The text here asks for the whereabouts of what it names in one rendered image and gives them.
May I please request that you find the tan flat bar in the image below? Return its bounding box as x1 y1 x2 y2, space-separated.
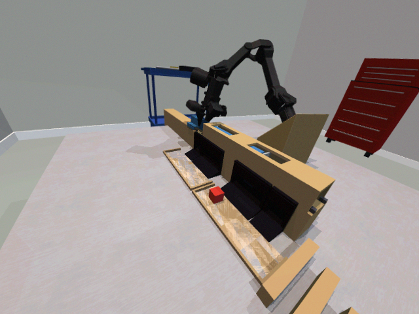
289 267 340 314

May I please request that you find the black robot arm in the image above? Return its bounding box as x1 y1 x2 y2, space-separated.
190 39 297 123

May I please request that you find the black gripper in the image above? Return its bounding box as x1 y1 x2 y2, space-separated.
186 90 221 126

